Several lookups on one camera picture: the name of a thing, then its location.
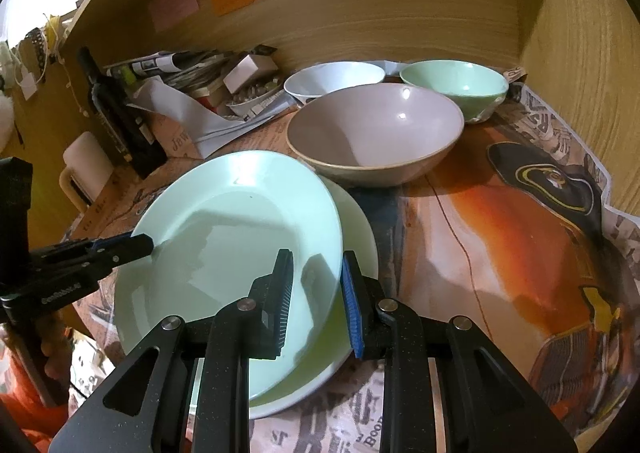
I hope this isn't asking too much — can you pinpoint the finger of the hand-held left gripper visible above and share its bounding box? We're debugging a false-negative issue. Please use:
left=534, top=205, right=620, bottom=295
left=34, top=254, right=118, bottom=287
left=31, top=232, right=155, bottom=267

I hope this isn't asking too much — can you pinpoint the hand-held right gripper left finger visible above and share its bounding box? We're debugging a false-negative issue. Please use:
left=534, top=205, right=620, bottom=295
left=52, top=248, right=296, bottom=453

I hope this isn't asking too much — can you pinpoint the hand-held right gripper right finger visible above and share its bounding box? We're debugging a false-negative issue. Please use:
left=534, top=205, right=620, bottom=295
left=340, top=249, right=578, bottom=453

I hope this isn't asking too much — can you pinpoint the white plate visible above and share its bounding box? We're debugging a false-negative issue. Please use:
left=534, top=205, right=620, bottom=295
left=247, top=176, right=379, bottom=421

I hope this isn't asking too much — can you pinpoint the mint green plate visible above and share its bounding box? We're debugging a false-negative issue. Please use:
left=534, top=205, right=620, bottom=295
left=113, top=150, right=344, bottom=405

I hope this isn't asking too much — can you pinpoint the pink bowl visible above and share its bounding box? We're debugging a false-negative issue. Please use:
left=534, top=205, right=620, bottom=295
left=286, top=84, right=465, bottom=188

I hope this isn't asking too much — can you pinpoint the white dotted bowl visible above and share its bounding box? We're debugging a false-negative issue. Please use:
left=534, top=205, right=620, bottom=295
left=283, top=61, right=386, bottom=107

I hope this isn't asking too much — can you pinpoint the green bowl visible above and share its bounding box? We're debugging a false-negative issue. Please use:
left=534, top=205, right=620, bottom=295
left=399, top=60, right=510, bottom=125

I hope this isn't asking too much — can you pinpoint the person's left hand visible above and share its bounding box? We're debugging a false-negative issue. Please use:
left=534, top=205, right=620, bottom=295
left=39, top=323, right=75, bottom=384

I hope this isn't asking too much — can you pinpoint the cream mug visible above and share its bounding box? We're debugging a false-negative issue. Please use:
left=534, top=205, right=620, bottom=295
left=59, top=131, right=122, bottom=214

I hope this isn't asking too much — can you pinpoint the dark wine bottle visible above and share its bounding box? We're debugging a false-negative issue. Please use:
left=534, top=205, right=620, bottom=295
left=77, top=46, right=167, bottom=177

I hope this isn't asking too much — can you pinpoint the white charger adapter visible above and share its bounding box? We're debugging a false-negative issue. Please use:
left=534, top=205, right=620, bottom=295
left=19, top=72, right=42, bottom=100

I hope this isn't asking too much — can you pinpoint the pile of papers and magazines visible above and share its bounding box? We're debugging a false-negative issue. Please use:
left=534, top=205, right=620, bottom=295
left=125, top=77, right=297, bottom=160

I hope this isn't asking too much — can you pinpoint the newsprint tablecloth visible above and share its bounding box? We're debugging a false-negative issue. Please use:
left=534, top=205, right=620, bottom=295
left=60, top=66, right=640, bottom=453

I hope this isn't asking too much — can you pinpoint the brown patterned headband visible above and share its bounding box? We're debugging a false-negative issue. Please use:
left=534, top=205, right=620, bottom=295
left=26, top=26, right=52, bottom=65

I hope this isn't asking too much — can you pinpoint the stack of newspapers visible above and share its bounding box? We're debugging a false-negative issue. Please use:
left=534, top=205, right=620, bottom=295
left=104, top=45, right=279, bottom=95

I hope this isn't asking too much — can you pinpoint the yellow hair accessory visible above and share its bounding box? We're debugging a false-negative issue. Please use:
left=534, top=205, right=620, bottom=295
left=44, top=14, right=67, bottom=50

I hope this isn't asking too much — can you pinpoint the small bowl of trinkets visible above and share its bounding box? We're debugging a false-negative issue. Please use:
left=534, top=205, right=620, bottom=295
left=225, top=82, right=292, bottom=117

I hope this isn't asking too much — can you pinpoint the small white box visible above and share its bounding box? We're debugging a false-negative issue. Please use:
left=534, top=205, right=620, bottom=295
left=223, top=53, right=279, bottom=93

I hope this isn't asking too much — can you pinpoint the pink sticky note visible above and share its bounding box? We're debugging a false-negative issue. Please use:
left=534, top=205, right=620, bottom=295
left=148, top=0, right=200, bottom=32

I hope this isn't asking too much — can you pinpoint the wooden desk hutch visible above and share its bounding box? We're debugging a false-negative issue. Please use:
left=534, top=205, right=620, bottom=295
left=0, top=0, right=640, bottom=453

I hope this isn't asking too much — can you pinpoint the white charging cable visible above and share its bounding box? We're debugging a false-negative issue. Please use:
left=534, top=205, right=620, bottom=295
left=46, top=47, right=92, bottom=117

